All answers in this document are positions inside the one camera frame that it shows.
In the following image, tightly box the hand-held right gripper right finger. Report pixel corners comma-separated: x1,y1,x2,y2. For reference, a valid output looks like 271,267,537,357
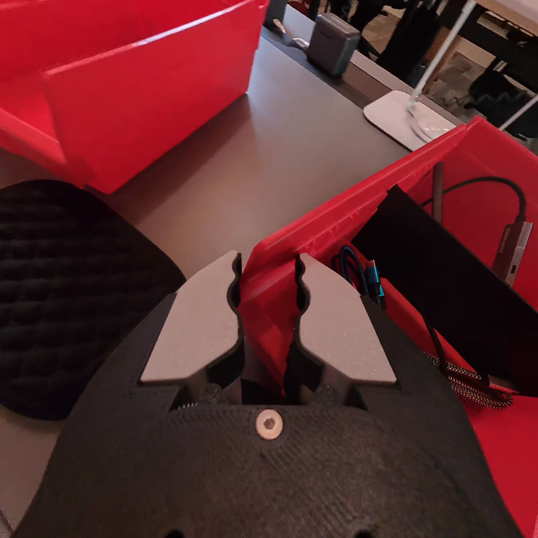
288,253,398,401

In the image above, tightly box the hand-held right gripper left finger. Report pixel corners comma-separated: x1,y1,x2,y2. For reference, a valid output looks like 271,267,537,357
139,251,246,400

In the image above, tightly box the red plastic bin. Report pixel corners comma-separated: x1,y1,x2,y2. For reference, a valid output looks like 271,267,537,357
0,0,270,195
239,115,538,538

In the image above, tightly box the black divider board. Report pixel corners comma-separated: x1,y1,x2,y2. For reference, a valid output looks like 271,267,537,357
351,185,538,398

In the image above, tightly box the black foam pad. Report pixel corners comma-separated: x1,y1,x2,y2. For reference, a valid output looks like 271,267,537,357
0,179,187,421

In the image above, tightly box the grey metal stick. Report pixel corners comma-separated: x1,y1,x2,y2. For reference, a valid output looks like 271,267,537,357
431,162,446,224

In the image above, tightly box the blue braided usb-c cable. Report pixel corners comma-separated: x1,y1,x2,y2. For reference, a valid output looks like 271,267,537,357
331,245,386,311

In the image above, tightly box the black white braided cable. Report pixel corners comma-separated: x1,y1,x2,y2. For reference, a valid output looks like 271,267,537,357
420,311,514,409

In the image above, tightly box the grey adapter with black cable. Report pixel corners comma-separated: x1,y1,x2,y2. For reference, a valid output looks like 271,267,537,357
420,176,534,288

